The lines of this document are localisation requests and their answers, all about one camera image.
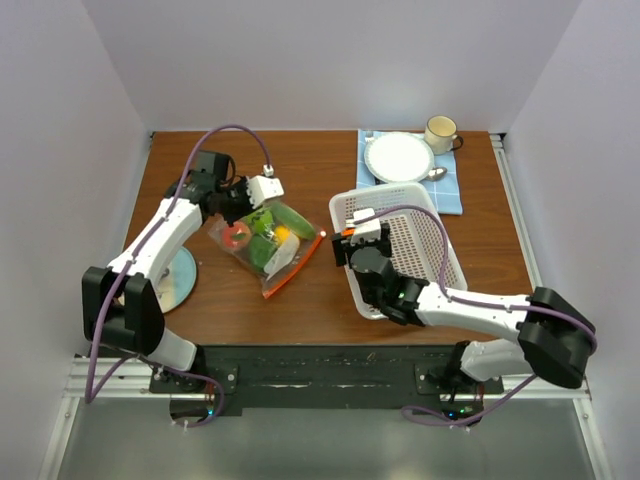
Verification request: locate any fake tomato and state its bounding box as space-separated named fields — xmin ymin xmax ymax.
xmin=221 ymin=221 xmax=253 ymax=252

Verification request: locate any cream enamel mug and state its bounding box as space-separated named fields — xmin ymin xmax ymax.
xmin=424 ymin=115 xmax=464 ymax=156

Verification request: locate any metal spoon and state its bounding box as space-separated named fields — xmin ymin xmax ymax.
xmin=425 ymin=166 xmax=448 ymax=182

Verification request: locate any blue checked cloth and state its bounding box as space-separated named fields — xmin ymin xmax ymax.
xmin=355 ymin=130 xmax=463 ymax=215

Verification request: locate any clear orange zip top bag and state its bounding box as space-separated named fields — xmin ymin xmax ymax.
xmin=209 ymin=200 xmax=326 ymax=299

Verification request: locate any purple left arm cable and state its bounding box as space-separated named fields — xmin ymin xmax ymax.
xmin=84 ymin=123 xmax=274 ymax=405

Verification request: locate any fake watermelon slice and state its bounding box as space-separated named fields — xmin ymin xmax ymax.
xmin=271 ymin=202 xmax=316 ymax=240

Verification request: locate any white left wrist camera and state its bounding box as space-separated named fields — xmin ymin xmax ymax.
xmin=247 ymin=175 xmax=284 ymax=208

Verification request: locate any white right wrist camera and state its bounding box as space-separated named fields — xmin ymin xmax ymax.
xmin=345 ymin=208 xmax=382 ymax=245

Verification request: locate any blue beige round plate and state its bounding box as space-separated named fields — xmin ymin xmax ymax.
xmin=156 ymin=247 xmax=198 ymax=313

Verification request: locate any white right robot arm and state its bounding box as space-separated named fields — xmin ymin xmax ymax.
xmin=331 ymin=224 xmax=597 ymax=393

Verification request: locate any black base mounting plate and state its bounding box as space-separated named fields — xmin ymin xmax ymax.
xmin=150 ymin=345 xmax=520 ymax=420

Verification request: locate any white perforated plastic basket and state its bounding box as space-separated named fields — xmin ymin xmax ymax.
xmin=329 ymin=182 xmax=472 ymax=328

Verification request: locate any fake green watermelon ball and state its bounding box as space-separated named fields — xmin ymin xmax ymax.
xmin=243 ymin=208 xmax=275 ymax=234

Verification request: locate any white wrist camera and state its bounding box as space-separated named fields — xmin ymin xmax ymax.
xmin=345 ymin=208 xmax=382 ymax=245
xmin=247 ymin=175 xmax=284 ymax=208

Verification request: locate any fake green pepper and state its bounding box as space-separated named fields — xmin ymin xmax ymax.
xmin=248 ymin=235 xmax=278 ymax=271

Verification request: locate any white round plate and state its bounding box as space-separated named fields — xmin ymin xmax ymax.
xmin=364 ymin=131 xmax=435 ymax=183

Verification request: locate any fake yellow lemon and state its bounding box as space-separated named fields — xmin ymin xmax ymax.
xmin=273 ymin=225 xmax=291 ymax=244

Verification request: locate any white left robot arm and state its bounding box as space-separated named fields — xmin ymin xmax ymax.
xmin=82 ymin=153 xmax=282 ymax=392

